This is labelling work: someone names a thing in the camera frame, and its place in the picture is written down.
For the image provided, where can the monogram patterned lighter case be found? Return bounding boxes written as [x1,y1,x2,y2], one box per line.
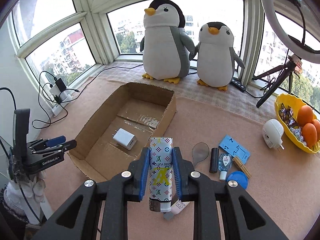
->
[149,137,173,213]

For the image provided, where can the black cylinder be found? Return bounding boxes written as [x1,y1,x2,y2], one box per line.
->
[209,148,219,173]

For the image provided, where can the checkered cloth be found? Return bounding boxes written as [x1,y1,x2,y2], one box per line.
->
[98,61,276,123]

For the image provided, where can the orange fruit front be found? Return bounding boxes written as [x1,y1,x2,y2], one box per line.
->
[302,123,317,148]

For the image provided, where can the grey plastic spoon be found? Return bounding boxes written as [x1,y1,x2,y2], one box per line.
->
[192,142,209,168]

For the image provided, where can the orange fruit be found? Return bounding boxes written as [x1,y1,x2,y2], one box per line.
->
[297,105,313,127]
[302,123,317,148]
[312,119,320,141]

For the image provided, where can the orange fruit rear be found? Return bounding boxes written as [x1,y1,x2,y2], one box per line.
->
[312,119,320,141]

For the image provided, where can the wrapped candies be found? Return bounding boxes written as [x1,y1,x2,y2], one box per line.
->
[278,103,306,146]

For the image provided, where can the orange fruit middle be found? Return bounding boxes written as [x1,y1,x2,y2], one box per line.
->
[297,105,313,127]

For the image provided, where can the black remote control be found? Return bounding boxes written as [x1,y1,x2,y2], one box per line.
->
[230,78,246,93]

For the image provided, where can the small penguin plush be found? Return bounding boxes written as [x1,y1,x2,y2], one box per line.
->
[189,22,245,91]

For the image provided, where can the pink cosmetic bottle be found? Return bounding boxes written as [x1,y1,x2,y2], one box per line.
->
[163,199,190,220]

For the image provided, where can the large penguin plush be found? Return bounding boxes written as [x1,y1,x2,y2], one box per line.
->
[140,0,195,85]

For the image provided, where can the white USB wall charger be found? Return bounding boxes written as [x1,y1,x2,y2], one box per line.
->
[113,128,137,151]

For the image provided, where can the white power strip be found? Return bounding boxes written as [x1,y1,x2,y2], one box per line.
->
[49,85,72,116]

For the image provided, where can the wooden clothespin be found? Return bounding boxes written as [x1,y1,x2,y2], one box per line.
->
[233,157,252,179]

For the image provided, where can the blue plastic phone stand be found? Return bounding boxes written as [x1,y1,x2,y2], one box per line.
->
[219,135,251,164]

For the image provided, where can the cardboard box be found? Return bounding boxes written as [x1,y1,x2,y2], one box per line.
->
[69,82,176,183]

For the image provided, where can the black power adapter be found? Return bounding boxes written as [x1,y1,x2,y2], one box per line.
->
[55,78,67,92]

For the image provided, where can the blue round tape measure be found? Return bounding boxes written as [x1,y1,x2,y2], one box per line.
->
[227,171,248,190]

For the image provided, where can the clear blue small bottle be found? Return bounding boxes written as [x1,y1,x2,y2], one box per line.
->
[218,153,233,181]

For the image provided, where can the white ring light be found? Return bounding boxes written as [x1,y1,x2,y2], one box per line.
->
[261,0,319,64]

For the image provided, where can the white plug-in device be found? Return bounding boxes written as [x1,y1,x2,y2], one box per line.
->
[262,119,284,150]

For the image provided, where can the yellow fruit bowl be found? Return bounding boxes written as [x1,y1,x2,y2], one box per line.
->
[274,94,319,154]

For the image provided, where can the black tripod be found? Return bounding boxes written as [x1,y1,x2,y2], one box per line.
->
[252,54,302,108]

